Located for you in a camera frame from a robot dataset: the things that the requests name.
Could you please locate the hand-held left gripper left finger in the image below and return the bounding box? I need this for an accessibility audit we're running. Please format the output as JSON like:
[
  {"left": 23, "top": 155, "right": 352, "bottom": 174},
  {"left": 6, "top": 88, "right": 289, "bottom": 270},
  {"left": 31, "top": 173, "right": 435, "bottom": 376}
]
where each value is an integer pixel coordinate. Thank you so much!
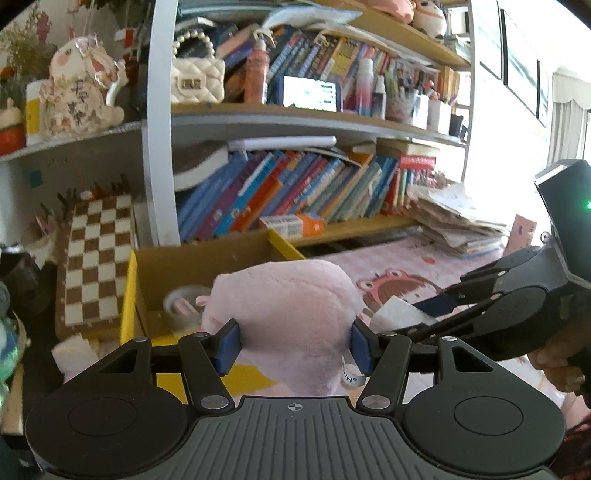
[{"left": 60, "top": 319, "right": 242, "bottom": 412}]

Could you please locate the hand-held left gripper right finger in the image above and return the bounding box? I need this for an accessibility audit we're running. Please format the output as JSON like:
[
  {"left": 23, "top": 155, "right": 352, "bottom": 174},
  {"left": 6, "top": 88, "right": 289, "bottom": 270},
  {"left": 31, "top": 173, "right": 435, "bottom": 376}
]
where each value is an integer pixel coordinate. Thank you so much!
[{"left": 351, "top": 319, "right": 504, "bottom": 412}]

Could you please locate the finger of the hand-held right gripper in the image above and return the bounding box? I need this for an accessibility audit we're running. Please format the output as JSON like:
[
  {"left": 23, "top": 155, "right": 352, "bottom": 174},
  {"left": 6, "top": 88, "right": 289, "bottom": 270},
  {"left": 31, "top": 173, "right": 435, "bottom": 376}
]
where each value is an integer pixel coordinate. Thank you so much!
[
  {"left": 413, "top": 247, "right": 561, "bottom": 317},
  {"left": 385, "top": 299, "right": 498, "bottom": 345}
]

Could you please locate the white paper tissue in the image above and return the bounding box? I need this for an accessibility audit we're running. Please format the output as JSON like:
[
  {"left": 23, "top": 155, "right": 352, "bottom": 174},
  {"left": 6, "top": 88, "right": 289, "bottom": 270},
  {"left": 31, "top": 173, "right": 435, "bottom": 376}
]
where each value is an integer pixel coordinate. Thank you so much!
[{"left": 372, "top": 295, "right": 439, "bottom": 332}]

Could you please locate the pink plush toy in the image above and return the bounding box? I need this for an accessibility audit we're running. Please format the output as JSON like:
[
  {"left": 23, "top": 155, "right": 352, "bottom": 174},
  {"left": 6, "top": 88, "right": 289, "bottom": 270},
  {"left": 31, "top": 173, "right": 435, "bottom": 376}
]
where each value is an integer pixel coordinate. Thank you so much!
[{"left": 202, "top": 259, "right": 370, "bottom": 397}]

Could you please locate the yellow-edged cardboard box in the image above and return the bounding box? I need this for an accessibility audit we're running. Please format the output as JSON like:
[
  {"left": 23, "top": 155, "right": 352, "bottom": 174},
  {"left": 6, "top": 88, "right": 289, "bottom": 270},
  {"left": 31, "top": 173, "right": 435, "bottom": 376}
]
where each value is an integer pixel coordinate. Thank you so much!
[{"left": 119, "top": 228, "right": 308, "bottom": 398}]

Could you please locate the person's right hand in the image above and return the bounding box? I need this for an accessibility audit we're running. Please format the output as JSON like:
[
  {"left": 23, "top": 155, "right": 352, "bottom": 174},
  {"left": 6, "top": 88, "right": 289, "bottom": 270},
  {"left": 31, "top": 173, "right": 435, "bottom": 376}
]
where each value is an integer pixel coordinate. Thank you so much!
[{"left": 527, "top": 339, "right": 589, "bottom": 395}]

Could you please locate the pink cartoon printed mat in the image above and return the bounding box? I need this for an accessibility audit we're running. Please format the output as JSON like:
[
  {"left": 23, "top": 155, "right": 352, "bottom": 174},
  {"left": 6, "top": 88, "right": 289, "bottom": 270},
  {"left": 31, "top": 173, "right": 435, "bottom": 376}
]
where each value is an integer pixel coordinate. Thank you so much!
[{"left": 295, "top": 240, "right": 555, "bottom": 416}]

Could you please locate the grey tape roll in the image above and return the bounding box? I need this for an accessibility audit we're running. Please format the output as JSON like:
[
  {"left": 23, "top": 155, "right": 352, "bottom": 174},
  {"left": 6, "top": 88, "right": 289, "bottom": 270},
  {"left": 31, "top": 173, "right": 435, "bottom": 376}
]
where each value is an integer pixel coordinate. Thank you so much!
[{"left": 163, "top": 286, "right": 213, "bottom": 330}]

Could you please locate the stack of papers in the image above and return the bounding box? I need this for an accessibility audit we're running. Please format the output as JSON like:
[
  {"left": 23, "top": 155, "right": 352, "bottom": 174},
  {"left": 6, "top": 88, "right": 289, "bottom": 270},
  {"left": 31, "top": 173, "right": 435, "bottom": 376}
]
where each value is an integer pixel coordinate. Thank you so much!
[{"left": 406, "top": 182, "right": 511, "bottom": 259}]

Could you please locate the orange white toothpaste box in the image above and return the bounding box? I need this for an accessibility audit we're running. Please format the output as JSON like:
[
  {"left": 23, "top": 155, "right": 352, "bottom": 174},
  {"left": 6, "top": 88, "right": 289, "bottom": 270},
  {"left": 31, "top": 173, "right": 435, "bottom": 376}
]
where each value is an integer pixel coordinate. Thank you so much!
[{"left": 259, "top": 213, "right": 325, "bottom": 238}]

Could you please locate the white fluffy cloth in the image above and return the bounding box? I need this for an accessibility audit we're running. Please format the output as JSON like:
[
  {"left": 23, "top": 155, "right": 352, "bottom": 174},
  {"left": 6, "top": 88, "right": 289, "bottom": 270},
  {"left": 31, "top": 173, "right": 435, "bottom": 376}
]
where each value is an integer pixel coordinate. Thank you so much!
[{"left": 52, "top": 335, "right": 95, "bottom": 370}]

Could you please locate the brown and white chessboard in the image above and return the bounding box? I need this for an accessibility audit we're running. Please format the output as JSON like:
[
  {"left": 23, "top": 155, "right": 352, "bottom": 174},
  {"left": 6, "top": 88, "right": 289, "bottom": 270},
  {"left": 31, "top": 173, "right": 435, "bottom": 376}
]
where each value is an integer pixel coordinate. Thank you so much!
[{"left": 55, "top": 194, "right": 137, "bottom": 340}]

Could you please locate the row of colourful books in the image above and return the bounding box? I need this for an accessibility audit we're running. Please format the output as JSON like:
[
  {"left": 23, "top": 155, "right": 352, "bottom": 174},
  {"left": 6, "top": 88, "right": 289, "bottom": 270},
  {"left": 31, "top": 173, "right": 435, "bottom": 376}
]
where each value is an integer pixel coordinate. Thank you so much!
[{"left": 178, "top": 150, "right": 437, "bottom": 243}]

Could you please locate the group of pen cups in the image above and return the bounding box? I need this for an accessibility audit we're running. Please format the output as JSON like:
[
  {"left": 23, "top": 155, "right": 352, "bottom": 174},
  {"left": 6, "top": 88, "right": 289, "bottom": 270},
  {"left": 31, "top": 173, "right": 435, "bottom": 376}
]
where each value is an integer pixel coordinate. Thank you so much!
[{"left": 385, "top": 69, "right": 468, "bottom": 138}]

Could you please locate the white curtain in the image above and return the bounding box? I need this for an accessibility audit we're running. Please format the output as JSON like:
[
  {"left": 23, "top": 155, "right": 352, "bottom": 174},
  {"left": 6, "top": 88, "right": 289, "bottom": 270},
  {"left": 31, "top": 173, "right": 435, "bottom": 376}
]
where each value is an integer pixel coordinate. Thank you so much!
[{"left": 547, "top": 67, "right": 591, "bottom": 171}]

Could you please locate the dark spray bottle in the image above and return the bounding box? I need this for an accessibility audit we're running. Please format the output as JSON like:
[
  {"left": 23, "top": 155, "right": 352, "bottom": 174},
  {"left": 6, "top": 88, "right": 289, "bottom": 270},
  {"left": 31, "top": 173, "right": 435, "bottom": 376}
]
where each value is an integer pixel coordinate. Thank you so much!
[{"left": 372, "top": 76, "right": 387, "bottom": 118}]

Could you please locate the group of dark chess pieces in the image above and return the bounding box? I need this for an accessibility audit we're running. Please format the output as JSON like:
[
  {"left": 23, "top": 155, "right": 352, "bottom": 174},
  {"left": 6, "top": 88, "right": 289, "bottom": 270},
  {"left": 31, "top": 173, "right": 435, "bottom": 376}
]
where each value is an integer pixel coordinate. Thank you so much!
[{"left": 34, "top": 174, "right": 132, "bottom": 217}]

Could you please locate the black round bag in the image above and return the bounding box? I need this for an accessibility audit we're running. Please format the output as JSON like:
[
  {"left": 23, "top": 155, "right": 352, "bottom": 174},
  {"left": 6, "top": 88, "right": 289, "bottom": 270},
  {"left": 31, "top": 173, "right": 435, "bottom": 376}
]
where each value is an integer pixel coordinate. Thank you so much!
[{"left": 0, "top": 244, "right": 51, "bottom": 319}]

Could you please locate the white wooden bookshelf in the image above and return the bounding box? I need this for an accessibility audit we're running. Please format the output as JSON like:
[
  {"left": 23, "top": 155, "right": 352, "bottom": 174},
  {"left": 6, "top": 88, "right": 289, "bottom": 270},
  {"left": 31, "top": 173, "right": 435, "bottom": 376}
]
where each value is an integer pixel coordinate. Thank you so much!
[{"left": 147, "top": 0, "right": 476, "bottom": 250}]

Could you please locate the pink blue spray bottle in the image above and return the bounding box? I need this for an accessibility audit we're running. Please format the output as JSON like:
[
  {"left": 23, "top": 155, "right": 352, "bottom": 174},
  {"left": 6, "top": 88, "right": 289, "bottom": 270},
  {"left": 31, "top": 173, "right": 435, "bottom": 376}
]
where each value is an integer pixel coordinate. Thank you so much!
[{"left": 355, "top": 58, "right": 375, "bottom": 116}]

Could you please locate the white and blue box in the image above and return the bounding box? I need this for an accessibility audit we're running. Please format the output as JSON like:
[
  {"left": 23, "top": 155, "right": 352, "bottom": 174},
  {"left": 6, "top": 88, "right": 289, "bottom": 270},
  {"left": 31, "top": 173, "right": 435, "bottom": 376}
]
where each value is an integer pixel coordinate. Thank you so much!
[{"left": 281, "top": 76, "right": 343, "bottom": 112}]

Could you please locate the cream quilted handbag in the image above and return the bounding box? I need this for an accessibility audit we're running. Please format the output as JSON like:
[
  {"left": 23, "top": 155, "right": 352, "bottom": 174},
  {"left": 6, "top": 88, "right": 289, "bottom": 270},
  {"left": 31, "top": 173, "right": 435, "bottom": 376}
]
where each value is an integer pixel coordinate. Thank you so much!
[{"left": 171, "top": 30, "right": 226, "bottom": 104}]

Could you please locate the orange pink bottle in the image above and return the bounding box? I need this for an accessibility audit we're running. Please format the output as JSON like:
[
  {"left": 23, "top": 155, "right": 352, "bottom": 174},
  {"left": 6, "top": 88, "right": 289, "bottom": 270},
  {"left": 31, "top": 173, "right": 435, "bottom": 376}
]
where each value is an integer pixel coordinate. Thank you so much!
[{"left": 244, "top": 39, "right": 271, "bottom": 104}]

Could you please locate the shelf row of dark books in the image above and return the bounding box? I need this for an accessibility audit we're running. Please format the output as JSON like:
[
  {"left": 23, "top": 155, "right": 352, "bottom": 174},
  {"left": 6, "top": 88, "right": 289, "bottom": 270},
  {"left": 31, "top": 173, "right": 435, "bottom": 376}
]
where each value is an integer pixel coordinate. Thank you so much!
[{"left": 217, "top": 25, "right": 393, "bottom": 112}]

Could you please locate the floral cat figurine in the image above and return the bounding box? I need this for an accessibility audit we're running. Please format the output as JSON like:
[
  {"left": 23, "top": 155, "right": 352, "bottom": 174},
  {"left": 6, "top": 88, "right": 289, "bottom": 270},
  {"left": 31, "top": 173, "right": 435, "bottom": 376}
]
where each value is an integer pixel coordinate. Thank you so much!
[{"left": 39, "top": 34, "right": 127, "bottom": 141}]

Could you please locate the white and yellow cup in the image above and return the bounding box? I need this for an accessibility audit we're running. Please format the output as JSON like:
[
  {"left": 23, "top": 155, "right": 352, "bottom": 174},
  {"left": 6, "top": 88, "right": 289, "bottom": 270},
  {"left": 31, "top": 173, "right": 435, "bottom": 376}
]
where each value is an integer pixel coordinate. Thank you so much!
[{"left": 25, "top": 80, "right": 45, "bottom": 146}]

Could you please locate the orange pot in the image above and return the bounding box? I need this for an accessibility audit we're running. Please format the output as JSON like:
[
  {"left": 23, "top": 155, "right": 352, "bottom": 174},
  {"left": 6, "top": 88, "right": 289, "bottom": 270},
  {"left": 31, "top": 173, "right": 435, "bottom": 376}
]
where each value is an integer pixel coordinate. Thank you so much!
[{"left": 0, "top": 99, "right": 26, "bottom": 155}]

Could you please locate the dried flower bunch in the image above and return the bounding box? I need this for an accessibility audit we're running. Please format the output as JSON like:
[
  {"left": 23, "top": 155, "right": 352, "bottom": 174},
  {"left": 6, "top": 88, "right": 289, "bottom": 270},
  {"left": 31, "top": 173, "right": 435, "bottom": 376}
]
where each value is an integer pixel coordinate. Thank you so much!
[{"left": 0, "top": 9, "right": 47, "bottom": 93}]

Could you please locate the wall picture frame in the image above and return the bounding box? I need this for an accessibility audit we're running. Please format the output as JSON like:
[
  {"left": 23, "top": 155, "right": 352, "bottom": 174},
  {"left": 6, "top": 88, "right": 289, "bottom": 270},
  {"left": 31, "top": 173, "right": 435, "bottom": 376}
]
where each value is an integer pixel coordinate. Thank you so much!
[{"left": 478, "top": 0, "right": 550, "bottom": 127}]

